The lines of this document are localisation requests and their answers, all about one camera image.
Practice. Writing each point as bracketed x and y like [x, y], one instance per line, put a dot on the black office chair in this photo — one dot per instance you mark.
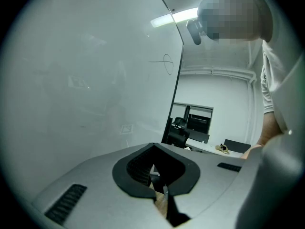
[178, 133]

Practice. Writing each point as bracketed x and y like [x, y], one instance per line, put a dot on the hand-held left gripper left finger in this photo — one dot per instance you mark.
[100, 199]

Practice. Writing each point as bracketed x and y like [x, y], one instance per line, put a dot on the tan crumpled object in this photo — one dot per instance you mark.
[222, 149]

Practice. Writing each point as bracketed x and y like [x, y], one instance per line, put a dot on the large white whiteboard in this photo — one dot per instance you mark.
[83, 56]

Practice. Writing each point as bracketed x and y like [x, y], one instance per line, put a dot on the white ceiling pipes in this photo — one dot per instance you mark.
[219, 71]

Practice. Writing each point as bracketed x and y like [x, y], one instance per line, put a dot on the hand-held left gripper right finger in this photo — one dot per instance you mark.
[214, 187]

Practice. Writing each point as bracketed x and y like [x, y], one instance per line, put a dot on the person's head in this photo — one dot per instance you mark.
[236, 15]

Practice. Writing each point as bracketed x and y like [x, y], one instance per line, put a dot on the person's left forearm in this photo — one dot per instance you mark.
[270, 128]

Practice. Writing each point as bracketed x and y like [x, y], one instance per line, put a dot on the black head camera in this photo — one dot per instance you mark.
[194, 31]

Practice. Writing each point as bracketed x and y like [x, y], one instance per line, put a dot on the long ceiling light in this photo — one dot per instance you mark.
[176, 17]

